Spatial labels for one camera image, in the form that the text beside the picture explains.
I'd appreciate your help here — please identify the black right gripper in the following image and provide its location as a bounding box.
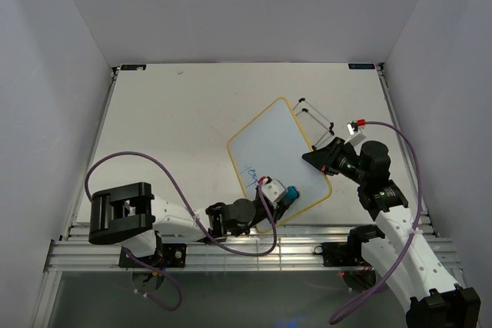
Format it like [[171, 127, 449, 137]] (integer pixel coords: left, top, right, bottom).
[[301, 137, 367, 186]]

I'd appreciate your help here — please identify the blue whiteboard eraser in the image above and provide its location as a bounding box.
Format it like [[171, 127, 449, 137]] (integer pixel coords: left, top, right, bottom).
[[284, 186, 300, 202]]

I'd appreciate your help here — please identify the yellow framed whiteboard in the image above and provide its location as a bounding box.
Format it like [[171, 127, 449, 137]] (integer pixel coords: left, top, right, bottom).
[[227, 97, 333, 226]]

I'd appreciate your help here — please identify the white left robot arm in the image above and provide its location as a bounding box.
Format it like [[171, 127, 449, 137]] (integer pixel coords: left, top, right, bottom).
[[88, 177, 300, 267]]

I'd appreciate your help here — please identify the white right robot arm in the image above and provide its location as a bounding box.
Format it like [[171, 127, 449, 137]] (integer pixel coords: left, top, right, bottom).
[[302, 137, 481, 327]]

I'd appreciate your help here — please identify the black right corner label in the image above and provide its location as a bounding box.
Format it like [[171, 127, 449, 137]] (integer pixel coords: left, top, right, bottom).
[[348, 63, 376, 70]]

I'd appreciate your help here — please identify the black corner label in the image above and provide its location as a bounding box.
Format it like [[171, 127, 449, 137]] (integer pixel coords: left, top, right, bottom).
[[120, 65, 147, 71], [348, 63, 376, 70]]

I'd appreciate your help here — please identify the black left corner label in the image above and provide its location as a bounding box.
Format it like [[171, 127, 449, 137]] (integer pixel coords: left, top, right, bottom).
[[120, 65, 147, 71]]

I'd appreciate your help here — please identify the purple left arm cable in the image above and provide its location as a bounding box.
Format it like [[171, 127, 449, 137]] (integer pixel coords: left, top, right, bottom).
[[84, 151, 278, 311]]

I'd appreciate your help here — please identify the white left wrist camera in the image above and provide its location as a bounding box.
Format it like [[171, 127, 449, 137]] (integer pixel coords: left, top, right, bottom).
[[258, 177, 288, 205]]

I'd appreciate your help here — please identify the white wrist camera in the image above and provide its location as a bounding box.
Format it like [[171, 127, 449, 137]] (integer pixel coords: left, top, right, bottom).
[[258, 177, 288, 205], [346, 119, 366, 147]]

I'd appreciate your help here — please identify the black wire easel stand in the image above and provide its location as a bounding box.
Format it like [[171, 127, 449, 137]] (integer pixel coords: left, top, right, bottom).
[[293, 98, 334, 150]]

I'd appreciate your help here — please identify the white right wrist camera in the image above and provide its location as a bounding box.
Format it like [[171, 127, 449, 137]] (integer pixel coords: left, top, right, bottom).
[[346, 119, 366, 147]]

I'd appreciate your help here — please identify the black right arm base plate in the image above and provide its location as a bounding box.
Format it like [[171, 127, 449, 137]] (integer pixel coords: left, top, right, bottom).
[[313, 242, 370, 267]]

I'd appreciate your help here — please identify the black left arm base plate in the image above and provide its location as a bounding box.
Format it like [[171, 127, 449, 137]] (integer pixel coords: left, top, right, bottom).
[[138, 244, 187, 269]]

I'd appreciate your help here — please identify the aluminium table frame rail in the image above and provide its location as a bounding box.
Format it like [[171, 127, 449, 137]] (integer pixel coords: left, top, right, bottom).
[[44, 224, 460, 273]]

